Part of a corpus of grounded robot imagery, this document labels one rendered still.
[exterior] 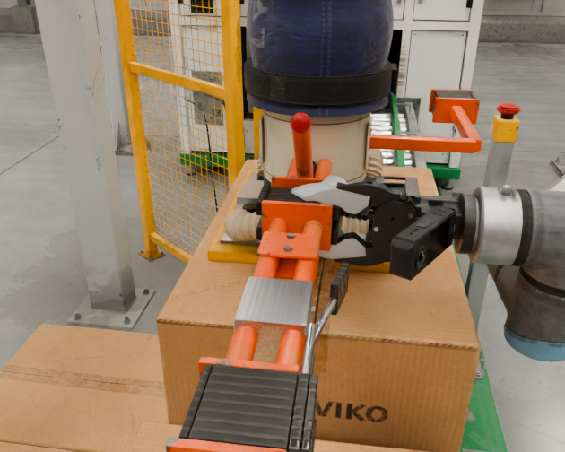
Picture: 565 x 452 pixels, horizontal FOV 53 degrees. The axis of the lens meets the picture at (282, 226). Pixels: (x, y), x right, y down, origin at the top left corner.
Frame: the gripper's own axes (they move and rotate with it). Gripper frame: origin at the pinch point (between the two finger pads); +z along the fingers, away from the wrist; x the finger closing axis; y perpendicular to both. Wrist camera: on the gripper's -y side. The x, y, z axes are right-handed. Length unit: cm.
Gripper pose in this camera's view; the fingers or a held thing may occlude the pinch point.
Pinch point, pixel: (299, 221)
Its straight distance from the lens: 67.0
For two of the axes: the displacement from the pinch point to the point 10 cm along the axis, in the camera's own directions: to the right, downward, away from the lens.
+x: 0.0, -8.9, -4.5
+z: -9.9, -0.7, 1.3
